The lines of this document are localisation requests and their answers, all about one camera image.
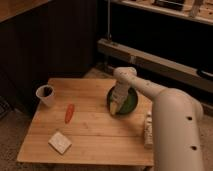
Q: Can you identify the beige rectangular sponge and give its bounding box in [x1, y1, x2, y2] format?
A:
[48, 131, 72, 155]

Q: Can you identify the metal vertical pole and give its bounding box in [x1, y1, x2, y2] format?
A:
[107, 0, 111, 41]

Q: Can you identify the orange carrot toy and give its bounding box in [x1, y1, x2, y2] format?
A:
[65, 104, 75, 124]

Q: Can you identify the wooden low table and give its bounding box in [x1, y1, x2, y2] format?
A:
[17, 78, 153, 166]

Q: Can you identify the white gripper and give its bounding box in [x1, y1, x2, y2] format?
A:
[110, 81, 130, 115]

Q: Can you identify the white bottle with label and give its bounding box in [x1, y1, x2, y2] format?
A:
[144, 111, 153, 149]

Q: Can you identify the wooden shelf beam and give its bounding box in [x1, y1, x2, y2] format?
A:
[97, 39, 213, 93]

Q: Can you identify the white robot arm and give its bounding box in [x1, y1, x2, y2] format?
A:
[109, 67, 205, 171]

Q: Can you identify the white paper cup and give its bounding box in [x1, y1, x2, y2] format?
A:
[36, 85, 55, 107]

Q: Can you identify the green ceramic bowl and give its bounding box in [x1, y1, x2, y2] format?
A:
[107, 87, 138, 116]

